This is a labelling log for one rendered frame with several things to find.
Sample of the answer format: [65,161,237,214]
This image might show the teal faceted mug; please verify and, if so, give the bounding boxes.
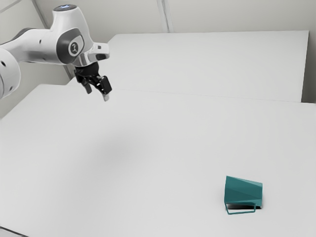
[224,175,263,215]

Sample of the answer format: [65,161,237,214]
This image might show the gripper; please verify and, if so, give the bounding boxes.
[74,62,113,102]

